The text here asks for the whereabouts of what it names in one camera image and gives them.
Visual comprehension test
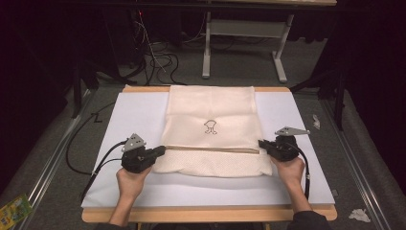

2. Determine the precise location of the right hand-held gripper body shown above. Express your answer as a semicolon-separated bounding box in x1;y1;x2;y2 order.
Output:
270;126;311;163

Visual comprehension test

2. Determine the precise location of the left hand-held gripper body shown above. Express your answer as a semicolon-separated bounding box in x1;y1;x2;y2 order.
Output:
120;132;157;174

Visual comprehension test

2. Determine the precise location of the cream mesh laundry bag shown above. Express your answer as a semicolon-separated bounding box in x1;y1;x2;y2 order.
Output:
151;83;274;178

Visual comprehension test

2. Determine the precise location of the person's left hand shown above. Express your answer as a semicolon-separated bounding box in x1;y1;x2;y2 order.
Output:
115;166;154;201

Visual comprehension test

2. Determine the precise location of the person's right hand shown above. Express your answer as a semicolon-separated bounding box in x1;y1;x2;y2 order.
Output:
269;155;306;190

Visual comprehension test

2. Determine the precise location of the small crumpled white paper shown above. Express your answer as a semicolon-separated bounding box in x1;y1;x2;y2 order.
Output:
311;113;322;130

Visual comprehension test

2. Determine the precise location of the white board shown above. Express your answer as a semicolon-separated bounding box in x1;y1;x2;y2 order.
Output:
80;91;336;209

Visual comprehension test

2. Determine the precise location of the black metal stand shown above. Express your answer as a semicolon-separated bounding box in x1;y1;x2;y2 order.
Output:
289;66;349;132
70;58;101;120

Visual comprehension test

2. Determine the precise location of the wooden table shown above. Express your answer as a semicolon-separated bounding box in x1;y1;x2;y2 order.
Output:
80;85;339;224

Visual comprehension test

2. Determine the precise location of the large crumpled white paper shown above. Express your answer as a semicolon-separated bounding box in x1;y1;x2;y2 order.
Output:
348;208;372;224

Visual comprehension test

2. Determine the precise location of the green printed packet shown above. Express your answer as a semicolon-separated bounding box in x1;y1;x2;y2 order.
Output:
0;194;34;228

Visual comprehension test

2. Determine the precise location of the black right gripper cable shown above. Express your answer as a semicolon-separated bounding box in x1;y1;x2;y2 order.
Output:
285;141;311;200

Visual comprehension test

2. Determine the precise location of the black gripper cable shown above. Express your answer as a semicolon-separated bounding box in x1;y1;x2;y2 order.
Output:
285;141;311;200
64;101;129;203

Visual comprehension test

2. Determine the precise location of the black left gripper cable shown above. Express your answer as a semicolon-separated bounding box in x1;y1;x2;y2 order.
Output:
64;101;129;203

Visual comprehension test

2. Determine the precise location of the metal floor rail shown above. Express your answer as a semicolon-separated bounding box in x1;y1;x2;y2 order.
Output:
15;88;97;230
319;98;386;230

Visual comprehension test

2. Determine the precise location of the tangle of black floor cables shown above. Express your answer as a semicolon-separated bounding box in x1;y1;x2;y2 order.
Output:
95;11;188;86

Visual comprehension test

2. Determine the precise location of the white metal desk frame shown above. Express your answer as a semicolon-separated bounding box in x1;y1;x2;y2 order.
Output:
201;0;338;84

